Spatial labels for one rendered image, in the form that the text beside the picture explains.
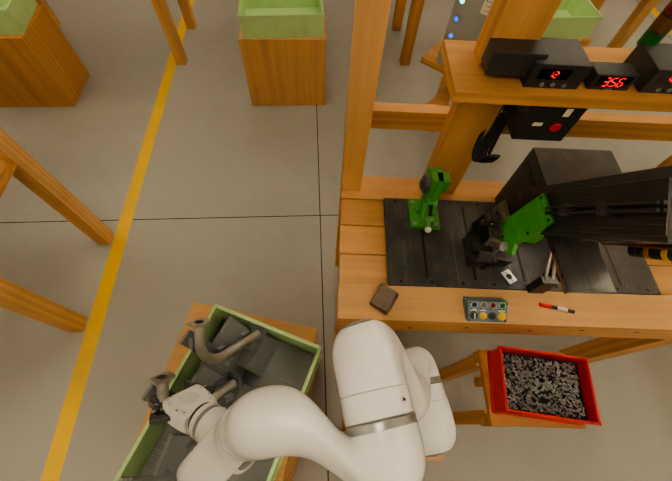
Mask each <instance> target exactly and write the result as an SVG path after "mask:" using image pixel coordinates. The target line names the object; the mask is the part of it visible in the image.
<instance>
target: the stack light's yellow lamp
mask: <svg viewBox="0 0 672 481"><path fill-rule="evenodd" d="M671 29H672V19H671V18H668V17H666V16H665V15H663V13H662V12H661V13H660V14H659V15H658V17H657V18H656V19H655V20H654V21H653V23H652V24H651V25H650V26H649V30H650V31H651V32H652V33H654V34H656V35H660V36H665V35H667V34H668V33H669V32H670V30H671Z"/></svg>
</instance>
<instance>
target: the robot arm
mask: <svg viewBox="0 0 672 481"><path fill-rule="evenodd" d="M333 363H334V370H335V376H336V382H337V387H338V392H339V398H340V403H341V409H342V414H343V420H344V425H345V432H341V431H339V430H338V429H337V428H336V427H335V426H334V425H333V423H332V422H331V421H330V420H329V419H328V417H327V416H326V415H325V414H324V413H323V412H322V410H321V409H320V408H319V407H318V406H317V405H316V404H315V403H314V402H313V401H312V400H311V399H310V398H309V397H308V396H306V395H305V394H304V393H302V392H301V391H299V390H297V389H295V388H293V387H289V386H285V385H269V386H263V387H259V388H256V389H254V390H252V391H249V392H247V393H246V394H244V395H243V396H241V397H240V398H239V399H238V400H237V401H235V402H234V403H233V404H232V405H231V406H230V407H229V408H228V409H227V410H226V408H225V407H222V406H221V405H219V404H218V402H217V401H216V399H215V398H214V397H213V395H212V394H213V393H214V392H215V386H207V385H206V384H205V385H199V383H193V382H192V381H190V380H189V379H187V378H185V379H184V390H183V391H181V392H178V393H176V394H174V395H172V396H170V397H169V398H167V399H166V400H164V402H159V399H158V398H156V397H155V396H154V395H153V394H150V395H149V401H148V406H149V407H150V408H151V409H152V410H151V412H150V417H149V424H150V425H153V424H158V423H163V422H167V423H168V424H170V425H171V426H172V427H174V428H175V429H177V430H179V431H181V432H183V433H185V434H189V435H190V437H191V438H192V439H193V440H195V441H196V442H197V443H198V444H197V445H196V446H195V447H194V448H193V450H192V451H191V452H190V453H189V454H188V456H187V457H186V458H185V459H184V460H183V462H182V463H181V464H180V465H179V467H178V469H177V473H176V477H177V481H227V480H228V479H229V478H230V477H231V476H232V475H233V474H241V473H243V472H245V471H246V470H247V469H249V468H250V467H251V465H252V464H253V463H254V462H255V461H257V460H265V459H270V458H277V457H286V456H295V457H302V458H306V459H309V460H312V461H314V462H316V463H318V464H320V465H321V466H323V467H324V468H326V469H327V470H329V471H330V472H332V473H333V474H335V475H336V476H337V477H339V478H340V479H341V480H343V481H422V480H423V477H424V473H425V466H426V460H425V457H426V458H431V457H439V456H442V455H444V454H447V453H448V452H449V451H450V450H451V449H452V447H453V446H454V443H455V440H456V426H455V422H454V418H453V414H452V411H451V408H450V405H449V402H448V398H447V395H446V392H445V389H444V386H443V383H442V380H441V377H440V374H439V371H438V368H437V365H436V362H435V360H434V358H433V357H432V355H431V354H430V353H429V352H428V351H427V350H426V349H424V348H422V347H418V346H411V347H405V348H404V347H403V345H402V343H401V341H400V340H399V338H398V337H397V335H396V333H395V332H394V331H393V330H392V329H391V328H390V327H389V326H388V325H387V324H385V323H383V322H381V321H378V320H374V319H362V320H358V321H355V322H352V323H350V324H348V325H345V326H344V327H343V328H342V329H341V330H340V331H339V332H338V334H337V335H336V337H335V340H334V343H333ZM160 408H163V409H164V411H160ZM351 426H352V427H351ZM346 427H348V428H346Z"/></svg>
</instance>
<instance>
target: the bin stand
mask: <svg viewBox="0 0 672 481"><path fill-rule="evenodd" d="M487 351H488V350H480V349H479V350H477V351H475V352H473V355H471V356H469V357H467V358H465V359H463V360H460V361H458V362H456V363H454V364H452V365H450V366H448V367H446V368H444V369H442V370H439V374H440V377H441V380H442V383H445V382H447V381H450V380H453V379H456V378H458V377H461V376H464V375H467V374H470V373H472V372H475V371H478V370H480V374H481V376H478V377H475V378H474V383H475V387H483V392H484V398H485V404H486V409H480V410H471V411H462V412H452V414H453V418H454V422H455V425H481V426H485V427H546V428H586V426H585V424H583V426H579V425H573V424H566V423H560V422H553V421H547V420H540V419H533V418H527V417H520V416H514V415H507V414H501V413H494V412H492V411H491V399H490V386H489V373H488V361H487V353H488V352H487Z"/></svg>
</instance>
